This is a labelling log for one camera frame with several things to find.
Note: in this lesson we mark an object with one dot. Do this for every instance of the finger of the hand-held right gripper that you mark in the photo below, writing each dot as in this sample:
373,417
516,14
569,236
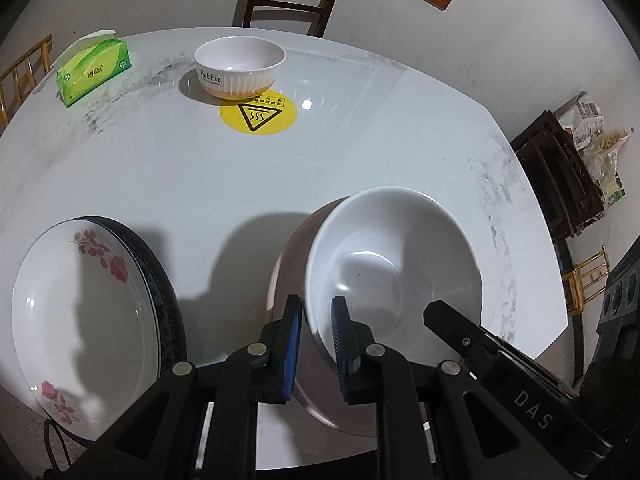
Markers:
455,330
540,367

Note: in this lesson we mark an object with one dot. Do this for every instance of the green white package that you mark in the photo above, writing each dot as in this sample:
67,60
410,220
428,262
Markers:
611,182

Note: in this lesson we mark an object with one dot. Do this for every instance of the yellow round warning sticker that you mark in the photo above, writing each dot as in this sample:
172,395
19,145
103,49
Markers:
260,117

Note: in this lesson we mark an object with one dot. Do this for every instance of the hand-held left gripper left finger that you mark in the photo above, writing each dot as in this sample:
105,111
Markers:
292,345

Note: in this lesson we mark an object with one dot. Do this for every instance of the bamboo chair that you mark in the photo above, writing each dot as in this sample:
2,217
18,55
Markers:
584,263
46,52

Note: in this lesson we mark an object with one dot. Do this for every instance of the printed plastic bag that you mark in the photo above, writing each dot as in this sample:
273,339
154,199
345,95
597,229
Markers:
582,115

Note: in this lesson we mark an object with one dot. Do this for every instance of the white ribbed bowl pink base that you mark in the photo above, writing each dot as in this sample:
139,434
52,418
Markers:
235,80

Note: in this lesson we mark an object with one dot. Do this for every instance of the large blue floral plate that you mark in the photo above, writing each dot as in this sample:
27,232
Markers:
172,320

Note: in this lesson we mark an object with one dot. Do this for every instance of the clear bag of snacks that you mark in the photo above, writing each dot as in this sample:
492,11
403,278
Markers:
610,145

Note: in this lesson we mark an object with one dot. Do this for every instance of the stacked dark wooden chairs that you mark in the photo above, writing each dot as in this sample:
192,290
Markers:
550,160

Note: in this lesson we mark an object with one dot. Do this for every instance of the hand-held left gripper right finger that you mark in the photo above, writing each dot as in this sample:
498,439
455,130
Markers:
340,345

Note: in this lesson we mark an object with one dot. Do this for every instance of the white plate with pink flowers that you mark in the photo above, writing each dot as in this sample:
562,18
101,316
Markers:
85,310

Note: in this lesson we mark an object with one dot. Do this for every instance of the green tissue pack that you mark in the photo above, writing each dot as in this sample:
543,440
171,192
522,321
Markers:
95,70

